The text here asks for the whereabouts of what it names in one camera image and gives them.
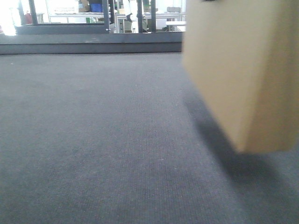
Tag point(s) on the brown cardboard box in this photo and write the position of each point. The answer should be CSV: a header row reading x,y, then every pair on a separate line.
x,y
243,56

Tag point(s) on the grey conveyor belt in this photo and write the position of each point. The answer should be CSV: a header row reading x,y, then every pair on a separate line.
x,y
126,139

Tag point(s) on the red fire extinguisher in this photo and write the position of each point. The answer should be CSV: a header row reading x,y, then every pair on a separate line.
x,y
28,18

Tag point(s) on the grey conveyor side rail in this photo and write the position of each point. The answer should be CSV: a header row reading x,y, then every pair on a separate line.
x,y
161,42

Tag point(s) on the grey metal cart frame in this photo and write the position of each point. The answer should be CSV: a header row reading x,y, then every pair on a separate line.
x,y
65,17

